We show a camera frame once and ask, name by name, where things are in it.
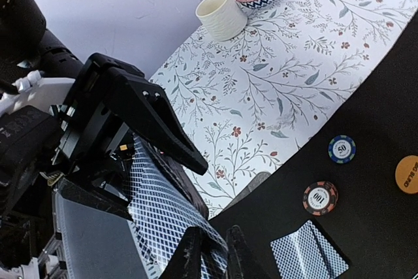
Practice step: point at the orange big blind button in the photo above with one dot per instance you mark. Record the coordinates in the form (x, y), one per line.
(406, 174)

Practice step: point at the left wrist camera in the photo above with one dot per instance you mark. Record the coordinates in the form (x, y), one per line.
(29, 133)

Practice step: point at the floral tablecloth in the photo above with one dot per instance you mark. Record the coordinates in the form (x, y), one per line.
(252, 102)

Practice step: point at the white cup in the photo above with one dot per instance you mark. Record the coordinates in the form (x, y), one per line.
(223, 19)

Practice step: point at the blue card deck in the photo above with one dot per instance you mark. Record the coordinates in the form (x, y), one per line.
(161, 215)

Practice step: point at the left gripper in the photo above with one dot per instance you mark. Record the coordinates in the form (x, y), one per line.
(109, 97)

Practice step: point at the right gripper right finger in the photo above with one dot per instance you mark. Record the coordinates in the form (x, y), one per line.
(241, 262)

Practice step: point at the red black chip stack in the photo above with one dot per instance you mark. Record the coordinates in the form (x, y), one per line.
(320, 198)

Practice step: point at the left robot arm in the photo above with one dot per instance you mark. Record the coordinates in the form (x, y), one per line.
(27, 45)

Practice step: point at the blue fifty poker chip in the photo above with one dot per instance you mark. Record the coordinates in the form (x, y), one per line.
(342, 149)

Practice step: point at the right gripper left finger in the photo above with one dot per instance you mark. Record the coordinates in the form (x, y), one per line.
(185, 263)

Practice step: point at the black poker mat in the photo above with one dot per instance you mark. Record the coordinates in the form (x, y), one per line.
(374, 224)

